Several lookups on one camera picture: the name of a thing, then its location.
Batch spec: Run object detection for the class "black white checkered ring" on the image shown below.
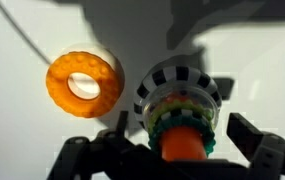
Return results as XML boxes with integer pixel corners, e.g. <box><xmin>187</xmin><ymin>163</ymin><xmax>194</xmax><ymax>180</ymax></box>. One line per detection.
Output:
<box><xmin>133</xmin><ymin>65</ymin><xmax>223</xmax><ymax>130</ymax></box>

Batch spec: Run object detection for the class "yellow-green ridged ring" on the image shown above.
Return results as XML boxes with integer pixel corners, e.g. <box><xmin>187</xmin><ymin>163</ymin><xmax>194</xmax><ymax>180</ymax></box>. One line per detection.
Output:
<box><xmin>147</xmin><ymin>99</ymin><xmax>214</xmax><ymax>132</ymax></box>

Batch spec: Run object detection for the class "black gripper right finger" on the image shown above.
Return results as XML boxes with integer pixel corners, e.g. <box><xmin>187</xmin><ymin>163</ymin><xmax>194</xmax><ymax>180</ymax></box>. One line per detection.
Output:
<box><xmin>227</xmin><ymin>113</ymin><xmax>285</xmax><ymax>180</ymax></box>

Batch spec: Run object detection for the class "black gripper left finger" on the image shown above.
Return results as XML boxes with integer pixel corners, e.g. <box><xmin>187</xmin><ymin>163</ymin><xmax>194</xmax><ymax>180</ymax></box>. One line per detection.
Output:
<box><xmin>47</xmin><ymin>111</ymin><xmax>169</xmax><ymax>180</ymax></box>

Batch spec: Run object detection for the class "orange bumpy ring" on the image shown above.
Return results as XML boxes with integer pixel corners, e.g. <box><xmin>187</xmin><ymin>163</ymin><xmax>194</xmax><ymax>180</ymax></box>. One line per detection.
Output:
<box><xmin>45</xmin><ymin>50</ymin><xmax>122</xmax><ymax>119</ymax></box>

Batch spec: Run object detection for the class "green ridged ring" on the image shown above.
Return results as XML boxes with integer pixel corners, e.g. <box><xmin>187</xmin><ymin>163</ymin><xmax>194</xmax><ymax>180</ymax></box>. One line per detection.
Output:
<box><xmin>147</xmin><ymin>114</ymin><xmax>217</xmax><ymax>158</ymax></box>

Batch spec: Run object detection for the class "ring stacking stand orange post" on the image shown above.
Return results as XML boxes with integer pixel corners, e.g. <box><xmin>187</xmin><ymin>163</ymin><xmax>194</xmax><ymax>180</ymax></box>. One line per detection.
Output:
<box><xmin>133</xmin><ymin>64</ymin><xmax>223</xmax><ymax>163</ymax></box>

